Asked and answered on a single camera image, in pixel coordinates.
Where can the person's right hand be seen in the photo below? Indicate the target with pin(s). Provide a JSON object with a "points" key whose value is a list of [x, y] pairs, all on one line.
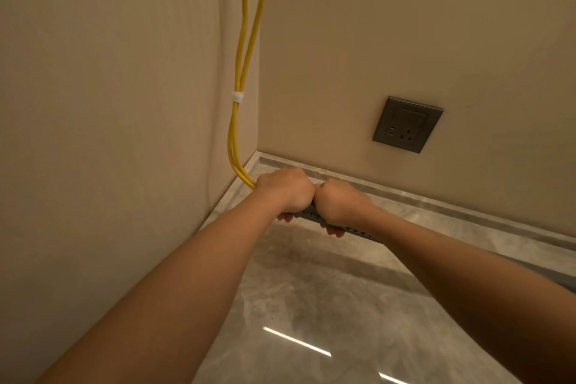
{"points": [[340, 203]]}

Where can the person's left hand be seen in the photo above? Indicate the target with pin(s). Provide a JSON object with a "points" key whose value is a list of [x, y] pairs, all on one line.
{"points": [[287, 190]]}

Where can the person's right fingers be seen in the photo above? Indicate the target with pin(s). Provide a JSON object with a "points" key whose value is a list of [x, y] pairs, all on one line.
{"points": [[334, 230]]}

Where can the person's left fingers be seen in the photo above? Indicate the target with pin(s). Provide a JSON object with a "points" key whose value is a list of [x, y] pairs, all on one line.
{"points": [[285, 217]]}

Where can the person's left forearm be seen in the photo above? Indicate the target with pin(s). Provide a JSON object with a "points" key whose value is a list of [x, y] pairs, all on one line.
{"points": [[162, 302]]}

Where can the person's right forearm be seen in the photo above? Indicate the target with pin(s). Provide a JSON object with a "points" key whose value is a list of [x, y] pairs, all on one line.
{"points": [[477, 289]]}

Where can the grey wall socket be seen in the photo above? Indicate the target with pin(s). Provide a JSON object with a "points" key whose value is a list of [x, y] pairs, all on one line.
{"points": [[407, 124]]}

